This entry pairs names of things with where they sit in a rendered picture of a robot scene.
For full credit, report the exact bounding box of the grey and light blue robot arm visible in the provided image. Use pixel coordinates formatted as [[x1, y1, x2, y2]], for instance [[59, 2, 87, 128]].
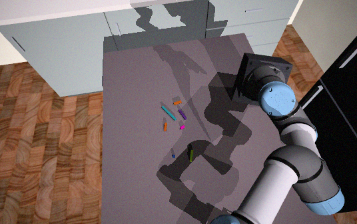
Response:
[[210, 65, 344, 224]]

